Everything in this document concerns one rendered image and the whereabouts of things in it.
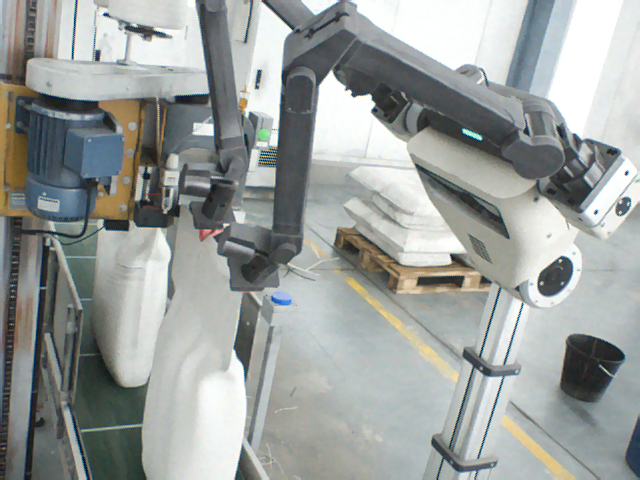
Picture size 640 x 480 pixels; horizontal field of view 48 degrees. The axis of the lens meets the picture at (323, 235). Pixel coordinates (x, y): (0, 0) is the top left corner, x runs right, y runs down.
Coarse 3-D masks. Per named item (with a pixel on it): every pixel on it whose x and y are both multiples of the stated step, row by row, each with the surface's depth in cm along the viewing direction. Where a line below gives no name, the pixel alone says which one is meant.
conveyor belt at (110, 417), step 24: (72, 240) 334; (96, 240) 340; (72, 264) 309; (96, 360) 242; (96, 384) 229; (144, 384) 234; (96, 408) 217; (120, 408) 219; (144, 408) 222; (96, 432) 206; (120, 432) 208; (96, 456) 197; (120, 456) 199
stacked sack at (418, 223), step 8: (368, 192) 495; (376, 200) 484; (384, 200) 474; (384, 208) 473; (392, 208) 463; (392, 216) 463; (400, 216) 453; (408, 216) 453; (400, 224) 452; (408, 224) 452; (416, 224) 453; (424, 224) 456; (432, 224) 459; (440, 224) 461
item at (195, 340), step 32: (192, 224) 182; (192, 256) 181; (192, 288) 181; (224, 288) 158; (192, 320) 176; (224, 320) 158; (160, 352) 183; (192, 352) 166; (224, 352) 157; (160, 384) 177; (192, 384) 164; (224, 384) 164; (160, 416) 176; (192, 416) 163; (224, 416) 164; (160, 448) 176; (192, 448) 165; (224, 448) 167
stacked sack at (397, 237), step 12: (372, 228) 473; (384, 228) 463; (396, 228) 456; (408, 228) 458; (384, 240) 462; (396, 240) 450; (408, 240) 444; (420, 240) 447; (432, 240) 451; (444, 240) 456; (456, 240) 462; (408, 252) 447; (420, 252) 451; (432, 252) 455; (444, 252) 460; (456, 252) 465
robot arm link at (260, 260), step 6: (258, 252) 133; (264, 252) 134; (252, 258) 135; (258, 258) 135; (264, 258) 134; (258, 264) 136; (264, 264) 135; (270, 264) 134; (276, 264) 134; (258, 270) 137; (264, 270) 137; (270, 270) 136; (276, 270) 138
